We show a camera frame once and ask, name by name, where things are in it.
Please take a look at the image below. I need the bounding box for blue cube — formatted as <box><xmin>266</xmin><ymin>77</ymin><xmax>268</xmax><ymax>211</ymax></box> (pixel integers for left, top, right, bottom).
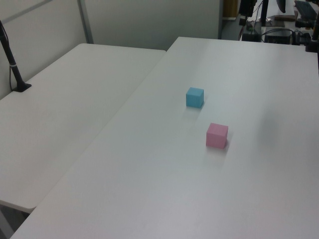
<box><xmin>185</xmin><ymin>87</ymin><xmax>205</xmax><ymax>109</ymax></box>

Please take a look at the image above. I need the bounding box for pink cube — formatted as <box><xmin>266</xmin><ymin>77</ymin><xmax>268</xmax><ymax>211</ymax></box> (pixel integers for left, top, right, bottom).
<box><xmin>205</xmin><ymin>122</ymin><xmax>229</xmax><ymax>149</ymax></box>

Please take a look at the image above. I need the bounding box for grey metal partition post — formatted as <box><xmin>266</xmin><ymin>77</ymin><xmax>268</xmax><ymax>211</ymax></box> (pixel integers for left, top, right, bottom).
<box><xmin>217</xmin><ymin>0</ymin><xmax>225</xmax><ymax>40</ymax></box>
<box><xmin>77</xmin><ymin>0</ymin><xmax>94</xmax><ymax>45</ymax></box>

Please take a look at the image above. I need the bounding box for black table clamp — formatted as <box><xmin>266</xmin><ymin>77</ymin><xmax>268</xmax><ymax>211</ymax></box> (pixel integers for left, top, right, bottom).
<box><xmin>305</xmin><ymin>14</ymin><xmax>319</xmax><ymax>53</ymax></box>

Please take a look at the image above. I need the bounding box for black monitor stand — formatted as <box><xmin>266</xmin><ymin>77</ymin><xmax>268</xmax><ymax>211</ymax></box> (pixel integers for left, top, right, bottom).
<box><xmin>260</xmin><ymin>0</ymin><xmax>269</xmax><ymax>28</ymax></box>

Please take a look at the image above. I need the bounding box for black camera stand pole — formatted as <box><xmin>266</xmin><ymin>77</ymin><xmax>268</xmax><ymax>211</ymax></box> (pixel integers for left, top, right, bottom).
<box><xmin>0</xmin><ymin>19</ymin><xmax>32</xmax><ymax>93</ymax></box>

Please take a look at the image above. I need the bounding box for black electronics box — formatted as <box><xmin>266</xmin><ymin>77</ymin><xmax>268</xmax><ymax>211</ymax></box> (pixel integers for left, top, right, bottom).
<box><xmin>264</xmin><ymin>29</ymin><xmax>293</xmax><ymax>45</ymax></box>
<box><xmin>242</xmin><ymin>24</ymin><xmax>262</xmax><ymax>42</ymax></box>

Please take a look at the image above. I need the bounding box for black keyboard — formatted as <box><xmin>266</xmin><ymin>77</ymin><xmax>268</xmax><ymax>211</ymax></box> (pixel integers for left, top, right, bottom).
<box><xmin>294</xmin><ymin>0</ymin><xmax>318</xmax><ymax>18</ymax></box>

